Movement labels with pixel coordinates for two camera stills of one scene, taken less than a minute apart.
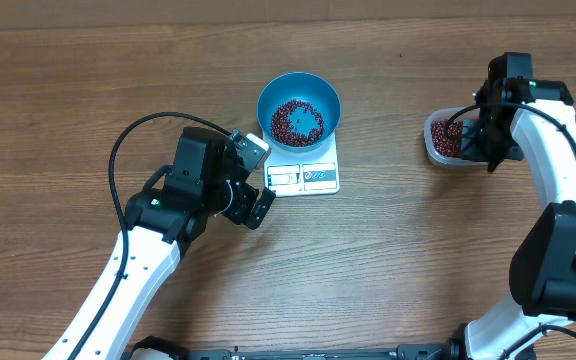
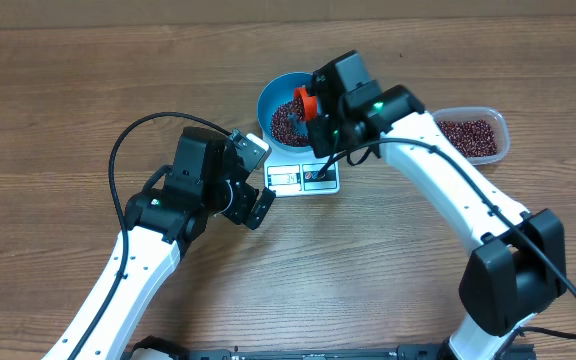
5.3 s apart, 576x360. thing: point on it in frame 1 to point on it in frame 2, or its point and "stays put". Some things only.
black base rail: x=424 y=351 stays put
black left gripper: x=241 y=213 stays put
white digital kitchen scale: x=313 y=172 stays put
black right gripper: x=469 y=150 to x=318 y=133
